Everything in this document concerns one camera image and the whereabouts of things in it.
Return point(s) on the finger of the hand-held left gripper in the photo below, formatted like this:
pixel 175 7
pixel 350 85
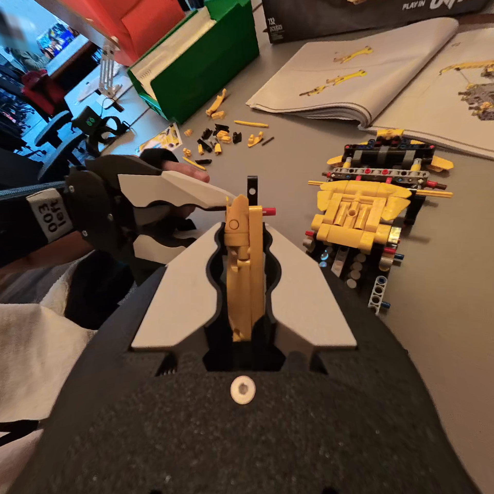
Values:
pixel 181 185
pixel 154 252

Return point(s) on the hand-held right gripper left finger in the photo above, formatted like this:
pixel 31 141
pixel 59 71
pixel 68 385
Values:
pixel 181 301

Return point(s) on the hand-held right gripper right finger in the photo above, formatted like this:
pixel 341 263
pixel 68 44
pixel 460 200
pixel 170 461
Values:
pixel 308 305

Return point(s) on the yellow curved brick fender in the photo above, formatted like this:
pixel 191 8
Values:
pixel 241 251

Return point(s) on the yellow black brick car model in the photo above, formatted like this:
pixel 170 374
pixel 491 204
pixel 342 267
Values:
pixel 359 216

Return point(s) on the white neighbouring desk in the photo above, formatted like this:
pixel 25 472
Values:
pixel 87 90

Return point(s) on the person's left hand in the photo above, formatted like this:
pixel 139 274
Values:
pixel 185 169

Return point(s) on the yellow printed leaflet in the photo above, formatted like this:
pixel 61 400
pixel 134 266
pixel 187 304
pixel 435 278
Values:
pixel 162 141

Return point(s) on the yellow black brick pieces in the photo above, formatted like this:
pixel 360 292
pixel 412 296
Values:
pixel 223 136

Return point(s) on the black device green lights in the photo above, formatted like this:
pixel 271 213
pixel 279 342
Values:
pixel 92 123

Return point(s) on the green storage bin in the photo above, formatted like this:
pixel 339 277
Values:
pixel 200 81

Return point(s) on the red office chair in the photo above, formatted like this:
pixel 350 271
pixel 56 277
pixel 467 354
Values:
pixel 42 88

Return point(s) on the white lattice stand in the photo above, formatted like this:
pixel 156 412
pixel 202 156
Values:
pixel 108 73

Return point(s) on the open instruction booklet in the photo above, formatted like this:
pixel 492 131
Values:
pixel 366 88

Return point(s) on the black toy car box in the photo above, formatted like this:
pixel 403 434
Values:
pixel 328 19

